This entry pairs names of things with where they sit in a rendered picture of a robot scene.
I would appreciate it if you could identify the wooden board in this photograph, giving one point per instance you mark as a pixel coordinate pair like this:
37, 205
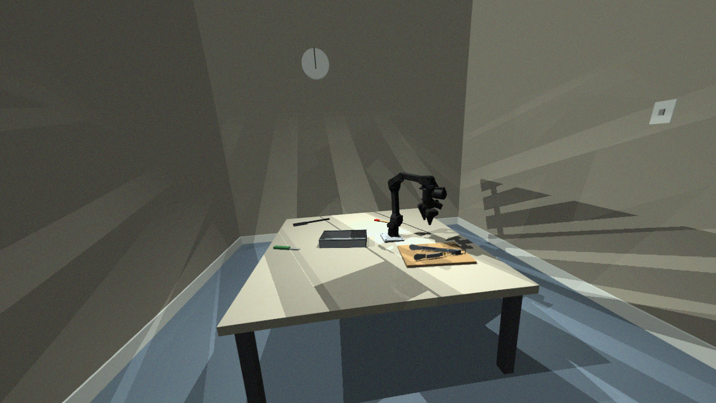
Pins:
408, 256

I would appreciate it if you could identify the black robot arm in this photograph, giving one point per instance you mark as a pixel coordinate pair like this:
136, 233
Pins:
429, 189

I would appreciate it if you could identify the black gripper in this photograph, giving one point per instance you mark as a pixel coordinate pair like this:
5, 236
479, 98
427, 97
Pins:
426, 210

